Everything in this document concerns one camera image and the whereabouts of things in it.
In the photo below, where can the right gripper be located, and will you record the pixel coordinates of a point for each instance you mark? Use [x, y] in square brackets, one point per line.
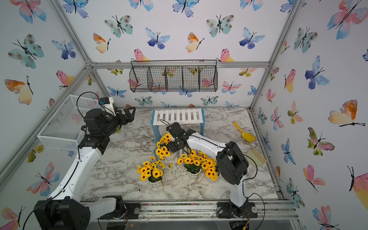
[170, 145]

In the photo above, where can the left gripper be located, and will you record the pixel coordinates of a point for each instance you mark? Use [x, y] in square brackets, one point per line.
[129, 118]

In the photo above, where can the blue white two-tier shelf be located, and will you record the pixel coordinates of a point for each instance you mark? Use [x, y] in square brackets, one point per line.
[182, 116]

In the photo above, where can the sunflower pot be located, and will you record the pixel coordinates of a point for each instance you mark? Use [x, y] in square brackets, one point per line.
[153, 170]
[192, 162]
[211, 170]
[162, 150]

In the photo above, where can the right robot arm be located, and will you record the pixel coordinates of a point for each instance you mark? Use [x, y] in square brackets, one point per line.
[232, 165]

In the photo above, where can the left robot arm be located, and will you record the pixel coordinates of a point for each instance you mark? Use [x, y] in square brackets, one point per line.
[63, 210]

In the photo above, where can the orange flower white pot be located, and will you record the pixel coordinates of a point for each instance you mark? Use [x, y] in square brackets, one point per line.
[118, 135]

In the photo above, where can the yellow plastic scoop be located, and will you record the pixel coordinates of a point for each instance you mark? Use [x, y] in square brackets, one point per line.
[247, 136]

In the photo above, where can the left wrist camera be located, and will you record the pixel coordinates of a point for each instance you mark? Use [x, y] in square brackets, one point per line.
[107, 104]

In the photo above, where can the black wire wall basket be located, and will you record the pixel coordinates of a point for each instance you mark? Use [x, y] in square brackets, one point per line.
[173, 76]

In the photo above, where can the white mesh wall basket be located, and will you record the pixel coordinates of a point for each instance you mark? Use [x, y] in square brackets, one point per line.
[63, 130]

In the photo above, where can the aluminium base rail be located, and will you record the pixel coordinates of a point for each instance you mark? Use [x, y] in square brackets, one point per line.
[196, 210]

